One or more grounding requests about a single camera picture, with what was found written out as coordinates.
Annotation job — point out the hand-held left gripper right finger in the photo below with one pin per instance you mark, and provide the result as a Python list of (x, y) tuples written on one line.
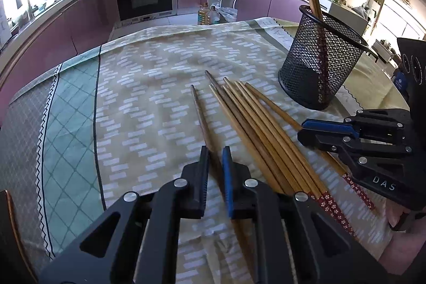
[(228, 177)]

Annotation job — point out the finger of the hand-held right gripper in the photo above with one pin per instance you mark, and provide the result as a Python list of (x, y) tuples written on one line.
[(327, 127), (326, 140)]

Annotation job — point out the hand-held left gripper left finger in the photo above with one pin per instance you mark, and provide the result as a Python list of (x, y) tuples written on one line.
[(199, 187)]

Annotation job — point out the bundle of wooden chopsticks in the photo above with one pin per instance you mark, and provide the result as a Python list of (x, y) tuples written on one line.
[(253, 137)]

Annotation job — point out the black mesh utensil holder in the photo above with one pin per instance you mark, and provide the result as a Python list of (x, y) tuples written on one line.
[(319, 71)]

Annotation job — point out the dark wooden chopstick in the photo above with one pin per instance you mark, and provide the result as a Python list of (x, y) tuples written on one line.
[(199, 114)]

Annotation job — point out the person's right hand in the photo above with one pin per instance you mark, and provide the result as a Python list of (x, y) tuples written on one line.
[(406, 247)]

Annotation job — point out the patterned tablecloth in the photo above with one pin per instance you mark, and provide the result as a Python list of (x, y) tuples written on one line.
[(149, 87)]

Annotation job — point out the clear oil bottle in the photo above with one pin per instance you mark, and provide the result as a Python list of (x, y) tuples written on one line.
[(214, 16)]

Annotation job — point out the yellow oil bottle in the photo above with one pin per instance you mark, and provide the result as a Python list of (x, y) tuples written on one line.
[(203, 14)]

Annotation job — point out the wooden chair back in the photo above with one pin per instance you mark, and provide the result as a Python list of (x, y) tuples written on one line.
[(10, 237)]

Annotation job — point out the purple kitchen cabinets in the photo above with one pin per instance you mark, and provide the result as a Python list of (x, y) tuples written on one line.
[(83, 24)]

